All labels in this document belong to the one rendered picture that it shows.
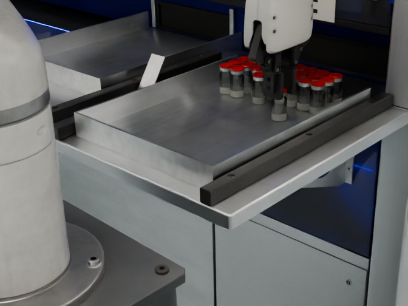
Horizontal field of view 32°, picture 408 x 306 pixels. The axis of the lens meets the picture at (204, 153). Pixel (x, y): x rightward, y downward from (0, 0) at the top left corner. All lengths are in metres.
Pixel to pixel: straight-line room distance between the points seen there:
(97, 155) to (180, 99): 0.22
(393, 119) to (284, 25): 0.22
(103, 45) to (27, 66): 0.79
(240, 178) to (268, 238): 0.54
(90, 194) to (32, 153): 1.11
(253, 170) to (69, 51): 0.64
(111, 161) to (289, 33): 0.29
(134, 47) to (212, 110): 0.36
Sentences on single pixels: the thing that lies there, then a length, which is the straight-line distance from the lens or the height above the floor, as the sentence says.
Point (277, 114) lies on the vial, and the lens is 1.02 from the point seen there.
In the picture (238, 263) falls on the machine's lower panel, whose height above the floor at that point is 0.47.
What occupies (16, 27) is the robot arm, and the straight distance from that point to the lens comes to 0.65.
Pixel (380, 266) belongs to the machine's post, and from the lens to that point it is 1.23.
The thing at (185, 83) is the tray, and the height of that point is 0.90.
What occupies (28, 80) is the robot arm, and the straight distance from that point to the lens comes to 0.63.
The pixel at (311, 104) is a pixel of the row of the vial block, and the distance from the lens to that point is 1.05.
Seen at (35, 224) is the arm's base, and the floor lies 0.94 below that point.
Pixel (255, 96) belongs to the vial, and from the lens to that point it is 1.08.
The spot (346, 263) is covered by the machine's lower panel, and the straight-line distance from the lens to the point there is 1.27.
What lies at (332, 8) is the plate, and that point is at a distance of 1.12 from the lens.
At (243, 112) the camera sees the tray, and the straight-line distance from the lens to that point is 1.06.
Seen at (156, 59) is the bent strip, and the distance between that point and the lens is 1.14.
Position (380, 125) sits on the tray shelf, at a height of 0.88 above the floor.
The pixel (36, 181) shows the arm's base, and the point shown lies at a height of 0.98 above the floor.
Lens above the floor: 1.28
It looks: 25 degrees down
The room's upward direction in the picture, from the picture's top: 2 degrees counter-clockwise
